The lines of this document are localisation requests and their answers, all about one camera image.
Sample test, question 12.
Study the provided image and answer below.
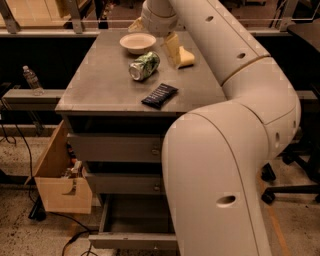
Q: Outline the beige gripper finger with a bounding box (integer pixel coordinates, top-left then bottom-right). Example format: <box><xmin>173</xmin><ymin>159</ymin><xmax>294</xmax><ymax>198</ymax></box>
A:
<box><xmin>163</xmin><ymin>32</ymin><xmax>181</xmax><ymax>68</ymax></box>
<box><xmin>128</xmin><ymin>17</ymin><xmax>144</xmax><ymax>33</ymax></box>

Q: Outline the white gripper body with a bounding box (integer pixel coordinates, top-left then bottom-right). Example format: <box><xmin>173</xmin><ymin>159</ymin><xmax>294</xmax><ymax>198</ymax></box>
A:
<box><xmin>141</xmin><ymin>4</ymin><xmax>178</xmax><ymax>37</ymax></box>

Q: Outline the green soda can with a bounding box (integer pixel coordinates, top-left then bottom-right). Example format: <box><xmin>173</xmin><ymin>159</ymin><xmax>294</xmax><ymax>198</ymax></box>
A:
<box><xmin>129</xmin><ymin>51</ymin><xmax>160</xmax><ymax>81</ymax></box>

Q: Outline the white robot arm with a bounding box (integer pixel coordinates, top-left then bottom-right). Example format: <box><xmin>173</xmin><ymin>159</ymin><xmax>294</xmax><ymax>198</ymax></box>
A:
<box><xmin>140</xmin><ymin>0</ymin><xmax>301</xmax><ymax>256</ymax></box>

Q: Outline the grey drawer cabinet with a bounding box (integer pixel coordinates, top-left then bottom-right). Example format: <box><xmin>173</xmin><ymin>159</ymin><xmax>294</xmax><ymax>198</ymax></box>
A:
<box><xmin>54</xmin><ymin>29</ymin><xmax>228</xmax><ymax>198</ymax></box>

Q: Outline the grey top drawer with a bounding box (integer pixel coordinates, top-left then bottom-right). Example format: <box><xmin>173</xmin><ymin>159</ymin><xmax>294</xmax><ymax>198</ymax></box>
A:
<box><xmin>68</xmin><ymin>133</ymin><xmax>161</xmax><ymax>163</ymax></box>

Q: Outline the grey middle drawer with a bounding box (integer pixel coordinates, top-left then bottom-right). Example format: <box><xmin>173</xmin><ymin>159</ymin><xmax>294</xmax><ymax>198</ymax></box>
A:
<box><xmin>85</xmin><ymin>173</ymin><xmax>165</xmax><ymax>195</ymax></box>

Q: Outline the grey open bottom drawer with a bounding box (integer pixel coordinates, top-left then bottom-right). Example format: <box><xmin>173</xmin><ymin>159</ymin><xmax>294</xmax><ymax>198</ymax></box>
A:
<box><xmin>89</xmin><ymin>195</ymin><xmax>178</xmax><ymax>251</ymax></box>

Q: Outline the white bowl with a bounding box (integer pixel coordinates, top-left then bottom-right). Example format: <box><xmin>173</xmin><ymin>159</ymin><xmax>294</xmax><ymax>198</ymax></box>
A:
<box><xmin>119</xmin><ymin>33</ymin><xmax>156</xmax><ymax>55</ymax></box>

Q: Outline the yellow sponge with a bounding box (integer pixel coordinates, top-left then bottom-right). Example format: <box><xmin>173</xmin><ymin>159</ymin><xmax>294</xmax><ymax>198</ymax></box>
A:
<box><xmin>178</xmin><ymin>46</ymin><xmax>195</xmax><ymax>68</ymax></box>

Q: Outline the dark blue snack packet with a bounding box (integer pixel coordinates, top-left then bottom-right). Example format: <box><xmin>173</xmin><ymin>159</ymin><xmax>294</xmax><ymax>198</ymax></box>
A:
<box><xmin>141</xmin><ymin>83</ymin><xmax>178</xmax><ymax>109</ymax></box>

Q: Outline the clear water bottle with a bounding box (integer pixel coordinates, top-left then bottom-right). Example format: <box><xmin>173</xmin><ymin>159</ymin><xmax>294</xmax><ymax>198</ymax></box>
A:
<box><xmin>23</xmin><ymin>65</ymin><xmax>44</xmax><ymax>96</ymax></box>

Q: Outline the black office chair base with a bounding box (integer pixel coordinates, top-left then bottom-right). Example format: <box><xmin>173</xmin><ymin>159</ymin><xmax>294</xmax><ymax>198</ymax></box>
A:
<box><xmin>260</xmin><ymin>133</ymin><xmax>320</xmax><ymax>205</ymax></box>

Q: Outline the wooden box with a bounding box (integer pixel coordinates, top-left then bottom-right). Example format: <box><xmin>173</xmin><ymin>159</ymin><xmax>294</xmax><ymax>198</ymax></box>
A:
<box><xmin>33</xmin><ymin>122</ymin><xmax>92</xmax><ymax>214</ymax></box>

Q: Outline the grey metal rail beam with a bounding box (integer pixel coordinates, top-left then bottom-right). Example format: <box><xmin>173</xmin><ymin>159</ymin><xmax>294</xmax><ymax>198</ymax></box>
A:
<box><xmin>3</xmin><ymin>89</ymin><xmax>64</xmax><ymax>111</ymax></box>

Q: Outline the black floor cable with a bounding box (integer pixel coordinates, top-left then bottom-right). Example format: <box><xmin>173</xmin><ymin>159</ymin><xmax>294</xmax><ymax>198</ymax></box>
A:
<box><xmin>0</xmin><ymin>99</ymin><xmax>99</xmax><ymax>256</ymax></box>

